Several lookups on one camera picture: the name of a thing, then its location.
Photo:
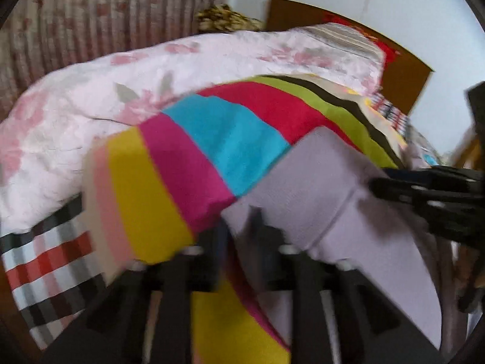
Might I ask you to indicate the pale patterned cloth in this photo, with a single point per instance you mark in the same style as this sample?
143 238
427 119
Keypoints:
424 148

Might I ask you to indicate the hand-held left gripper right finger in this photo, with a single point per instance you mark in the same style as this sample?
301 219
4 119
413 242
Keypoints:
261 227

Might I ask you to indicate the colourful striped blanket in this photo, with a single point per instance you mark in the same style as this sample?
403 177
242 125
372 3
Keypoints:
235 140

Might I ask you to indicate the glossy wooden furniture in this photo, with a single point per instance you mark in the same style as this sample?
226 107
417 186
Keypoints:
468 151

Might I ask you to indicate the striped floral curtain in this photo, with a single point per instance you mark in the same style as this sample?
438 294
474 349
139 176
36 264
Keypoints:
94 15

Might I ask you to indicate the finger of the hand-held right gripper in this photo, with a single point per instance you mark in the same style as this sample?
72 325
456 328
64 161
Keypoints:
435 201
435 173

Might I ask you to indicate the leopard print cloth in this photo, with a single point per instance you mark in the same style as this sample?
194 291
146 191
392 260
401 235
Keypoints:
227 19

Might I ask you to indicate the pink floral quilt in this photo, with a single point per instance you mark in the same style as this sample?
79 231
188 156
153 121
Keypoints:
75 121

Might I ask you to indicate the beige striped pillow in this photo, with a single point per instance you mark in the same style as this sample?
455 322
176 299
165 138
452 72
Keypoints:
348 41

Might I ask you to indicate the lilac pants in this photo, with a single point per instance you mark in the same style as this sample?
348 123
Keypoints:
322 182

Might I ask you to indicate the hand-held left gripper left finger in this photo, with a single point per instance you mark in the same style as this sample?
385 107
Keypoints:
212 265

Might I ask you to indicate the brown wooden headboard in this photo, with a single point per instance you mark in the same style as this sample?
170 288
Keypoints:
405 79

